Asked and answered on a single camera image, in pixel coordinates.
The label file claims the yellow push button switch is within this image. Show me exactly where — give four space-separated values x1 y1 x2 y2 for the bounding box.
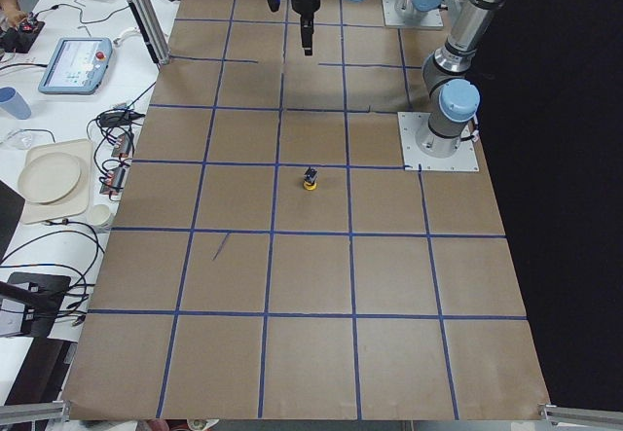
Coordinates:
303 166 318 191

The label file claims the black monitor stand base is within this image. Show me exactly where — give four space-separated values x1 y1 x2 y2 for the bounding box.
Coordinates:
1 271 71 338

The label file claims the near teach pendant tablet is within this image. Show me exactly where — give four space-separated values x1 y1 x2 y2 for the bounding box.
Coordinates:
38 37 113 94

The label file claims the brown paper table cover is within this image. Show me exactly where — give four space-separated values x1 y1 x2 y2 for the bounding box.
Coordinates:
63 0 548 420

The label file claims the white paper cup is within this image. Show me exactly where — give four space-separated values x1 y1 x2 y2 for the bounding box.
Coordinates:
87 204 115 233

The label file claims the beige tray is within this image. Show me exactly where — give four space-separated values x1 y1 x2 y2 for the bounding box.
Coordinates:
18 139 93 224

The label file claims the beige round plate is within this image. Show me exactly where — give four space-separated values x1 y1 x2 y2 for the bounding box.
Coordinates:
18 152 81 204

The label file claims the blue plastic cup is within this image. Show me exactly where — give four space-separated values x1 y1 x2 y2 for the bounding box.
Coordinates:
0 87 31 120

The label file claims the aluminium frame post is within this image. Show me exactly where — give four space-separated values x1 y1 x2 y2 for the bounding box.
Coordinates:
127 0 170 65

